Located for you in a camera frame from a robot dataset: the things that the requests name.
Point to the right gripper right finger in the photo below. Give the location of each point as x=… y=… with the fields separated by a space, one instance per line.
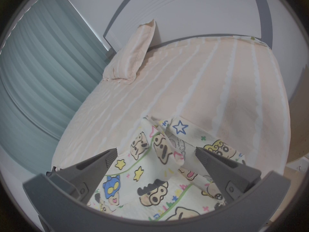
x=229 y=176

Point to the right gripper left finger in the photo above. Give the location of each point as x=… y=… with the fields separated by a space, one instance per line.
x=82 y=177

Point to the white printed pyjama top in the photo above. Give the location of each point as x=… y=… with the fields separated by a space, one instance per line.
x=157 y=177

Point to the bed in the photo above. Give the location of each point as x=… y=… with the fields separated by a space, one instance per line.
x=205 y=81

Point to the blue-green curtain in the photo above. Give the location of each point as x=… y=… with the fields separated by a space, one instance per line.
x=53 y=57
x=29 y=134

